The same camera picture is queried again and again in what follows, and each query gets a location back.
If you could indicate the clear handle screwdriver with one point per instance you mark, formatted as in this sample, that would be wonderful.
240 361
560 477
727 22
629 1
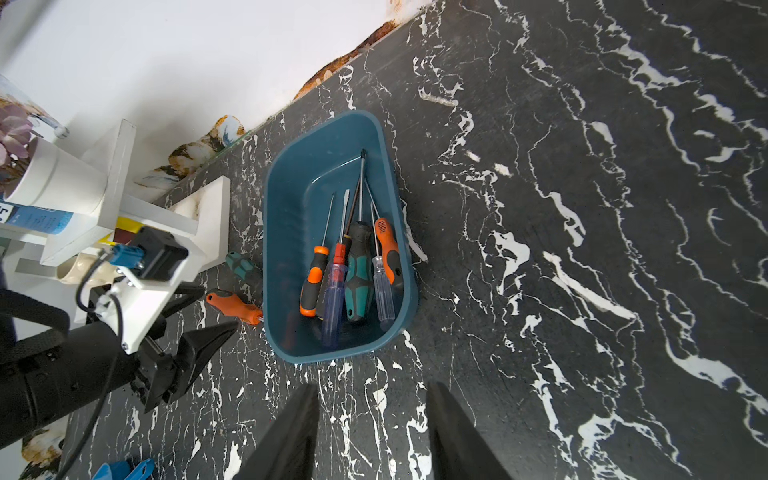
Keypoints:
383 290

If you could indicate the cream bumpy cup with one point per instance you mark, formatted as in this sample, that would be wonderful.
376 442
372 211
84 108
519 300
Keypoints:
72 271

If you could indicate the yellow can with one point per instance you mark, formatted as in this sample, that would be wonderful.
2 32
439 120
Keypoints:
123 233

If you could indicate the green small screwdriver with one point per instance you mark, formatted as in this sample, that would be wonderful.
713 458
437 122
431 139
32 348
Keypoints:
243 268

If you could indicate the teal plastic storage box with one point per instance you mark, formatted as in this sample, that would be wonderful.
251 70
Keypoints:
338 172

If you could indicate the pink flowers white pot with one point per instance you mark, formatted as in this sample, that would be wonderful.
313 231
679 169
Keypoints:
37 173

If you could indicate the blue dustpan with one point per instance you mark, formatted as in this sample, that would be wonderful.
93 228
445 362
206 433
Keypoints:
122 470

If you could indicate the blue white can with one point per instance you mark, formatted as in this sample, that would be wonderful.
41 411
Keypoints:
40 220

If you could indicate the red purple clear screwdriver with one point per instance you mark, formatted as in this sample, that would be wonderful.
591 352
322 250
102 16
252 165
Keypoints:
334 294

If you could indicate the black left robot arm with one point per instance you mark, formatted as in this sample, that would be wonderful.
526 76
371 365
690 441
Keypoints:
49 371

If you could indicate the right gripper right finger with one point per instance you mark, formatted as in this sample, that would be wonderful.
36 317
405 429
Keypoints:
458 451

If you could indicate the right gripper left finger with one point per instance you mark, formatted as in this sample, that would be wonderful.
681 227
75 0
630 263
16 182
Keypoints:
287 451

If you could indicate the white tiered shelf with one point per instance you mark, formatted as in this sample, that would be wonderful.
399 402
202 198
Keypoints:
202 216

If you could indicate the orange short screwdriver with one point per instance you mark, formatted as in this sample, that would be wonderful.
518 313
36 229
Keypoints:
231 305

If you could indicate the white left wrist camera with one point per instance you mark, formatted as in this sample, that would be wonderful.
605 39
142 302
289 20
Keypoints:
153 266

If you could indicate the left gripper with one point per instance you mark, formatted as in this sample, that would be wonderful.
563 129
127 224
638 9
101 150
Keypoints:
157 371

